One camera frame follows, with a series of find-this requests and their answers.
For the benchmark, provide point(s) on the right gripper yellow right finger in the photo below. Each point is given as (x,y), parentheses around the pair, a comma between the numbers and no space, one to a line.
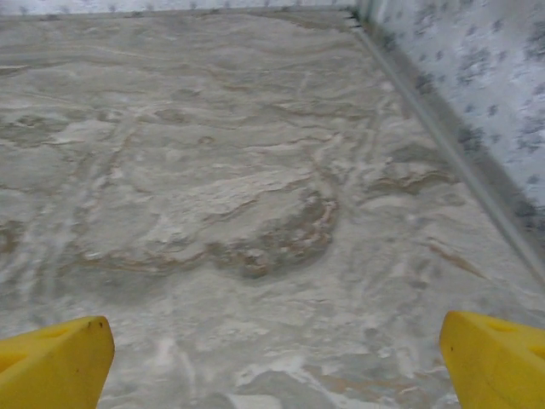
(498,366)

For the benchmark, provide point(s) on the aluminium frame rail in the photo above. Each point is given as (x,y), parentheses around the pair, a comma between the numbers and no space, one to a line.
(455,149)
(170,12)

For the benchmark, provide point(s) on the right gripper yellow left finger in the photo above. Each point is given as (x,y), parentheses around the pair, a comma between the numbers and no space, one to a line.
(51,366)

